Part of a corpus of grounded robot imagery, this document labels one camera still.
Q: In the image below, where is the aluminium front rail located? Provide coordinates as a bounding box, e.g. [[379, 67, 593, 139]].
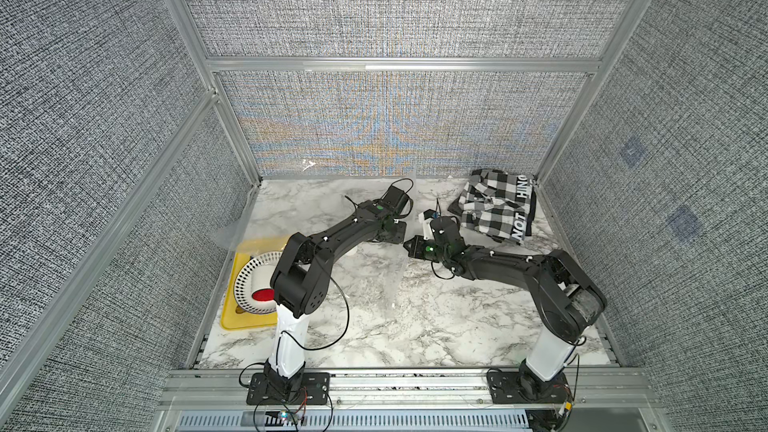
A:
[[158, 365, 660, 411]]

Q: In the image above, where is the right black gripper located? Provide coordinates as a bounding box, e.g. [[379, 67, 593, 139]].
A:
[[402, 234, 450, 266]]

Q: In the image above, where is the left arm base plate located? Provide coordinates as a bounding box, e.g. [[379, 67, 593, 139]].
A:
[[246, 372, 331, 406]]

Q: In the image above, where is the yellow plastic tray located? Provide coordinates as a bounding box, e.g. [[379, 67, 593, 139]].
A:
[[220, 236, 288, 331]]

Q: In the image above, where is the white patterned plate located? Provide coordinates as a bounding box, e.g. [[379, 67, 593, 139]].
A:
[[233, 251, 282, 315]]

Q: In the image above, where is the white slotted cable duct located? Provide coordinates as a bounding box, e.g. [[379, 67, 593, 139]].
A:
[[176, 409, 532, 431]]

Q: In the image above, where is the black white plaid shirt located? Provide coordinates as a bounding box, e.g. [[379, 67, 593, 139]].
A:
[[448, 168, 537, 245]]

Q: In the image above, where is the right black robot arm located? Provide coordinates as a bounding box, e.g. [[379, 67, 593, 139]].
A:
[[404, 217, 607, 385]]

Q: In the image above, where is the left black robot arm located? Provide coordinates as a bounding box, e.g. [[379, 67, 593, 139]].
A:
[[264, 183, 413, 387]]

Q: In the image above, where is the red item on plate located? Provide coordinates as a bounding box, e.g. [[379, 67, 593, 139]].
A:
[[251, 288, 274, 303]]

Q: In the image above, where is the clear plastic vacuum bag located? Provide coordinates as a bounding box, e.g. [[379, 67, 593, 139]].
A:
[[207, 176, 418, 255]]

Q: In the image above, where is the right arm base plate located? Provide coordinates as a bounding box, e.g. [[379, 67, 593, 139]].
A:
[[486, 368, 572, 405]]

